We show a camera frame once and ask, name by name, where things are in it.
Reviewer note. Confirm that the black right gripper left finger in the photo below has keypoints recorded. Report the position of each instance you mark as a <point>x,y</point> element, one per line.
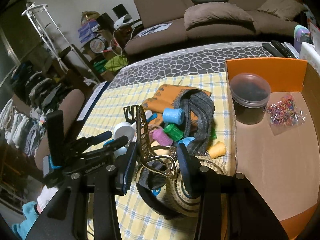
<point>125,165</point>

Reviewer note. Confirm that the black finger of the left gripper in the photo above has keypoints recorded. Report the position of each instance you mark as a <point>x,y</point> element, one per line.
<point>76,148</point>

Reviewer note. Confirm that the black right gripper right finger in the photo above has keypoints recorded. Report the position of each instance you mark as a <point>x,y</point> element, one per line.
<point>198,179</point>

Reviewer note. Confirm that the gold metal hair claw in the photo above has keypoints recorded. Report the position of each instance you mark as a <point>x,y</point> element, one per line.
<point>166,155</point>

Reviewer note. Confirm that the pink hair roller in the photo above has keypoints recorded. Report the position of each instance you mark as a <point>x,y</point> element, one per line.
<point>161,137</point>

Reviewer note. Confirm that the grey knit sock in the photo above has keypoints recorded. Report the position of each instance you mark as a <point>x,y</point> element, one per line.
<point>199,109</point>

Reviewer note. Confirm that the dark round lidded container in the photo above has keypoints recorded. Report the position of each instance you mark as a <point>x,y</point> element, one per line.
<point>250,94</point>

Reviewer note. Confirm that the clear bag of hair ties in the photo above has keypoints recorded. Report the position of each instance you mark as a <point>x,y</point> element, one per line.
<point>284,114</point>

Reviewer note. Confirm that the round woven beige brush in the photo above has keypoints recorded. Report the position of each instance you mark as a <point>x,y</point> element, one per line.
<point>179,199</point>

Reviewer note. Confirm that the white cosmetic tube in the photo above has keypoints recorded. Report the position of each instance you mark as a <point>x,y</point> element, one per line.
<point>124,129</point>

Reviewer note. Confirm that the yellow hair roller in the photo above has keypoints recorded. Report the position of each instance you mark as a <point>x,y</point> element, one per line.
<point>217,150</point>

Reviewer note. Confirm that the black plastic hair claw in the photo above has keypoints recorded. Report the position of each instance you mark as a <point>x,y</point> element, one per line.
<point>130,113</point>

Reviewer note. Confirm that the green hair roller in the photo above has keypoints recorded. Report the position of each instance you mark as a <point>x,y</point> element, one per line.
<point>173,132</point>

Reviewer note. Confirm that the light blue hair roller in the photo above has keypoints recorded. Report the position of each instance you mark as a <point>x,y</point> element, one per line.
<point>173,116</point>

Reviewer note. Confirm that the orange patterned sock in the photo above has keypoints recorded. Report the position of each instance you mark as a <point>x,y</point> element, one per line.
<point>164,97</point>

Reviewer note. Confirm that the orange cardboard box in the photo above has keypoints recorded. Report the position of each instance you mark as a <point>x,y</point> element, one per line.
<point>284,166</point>

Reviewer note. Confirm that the white coat stand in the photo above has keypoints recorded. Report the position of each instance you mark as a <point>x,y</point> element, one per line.
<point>54,39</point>

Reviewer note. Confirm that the black remote control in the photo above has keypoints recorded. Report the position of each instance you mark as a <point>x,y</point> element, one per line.
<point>276,49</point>

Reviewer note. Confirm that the brown sofa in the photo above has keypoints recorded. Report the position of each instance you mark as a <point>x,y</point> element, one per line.
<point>172,24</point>

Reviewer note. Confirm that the brown sofa cushion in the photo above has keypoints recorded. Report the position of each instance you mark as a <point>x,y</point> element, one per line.
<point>215,12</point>

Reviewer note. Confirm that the beige throw pillow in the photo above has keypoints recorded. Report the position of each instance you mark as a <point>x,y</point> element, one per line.
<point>284,9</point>

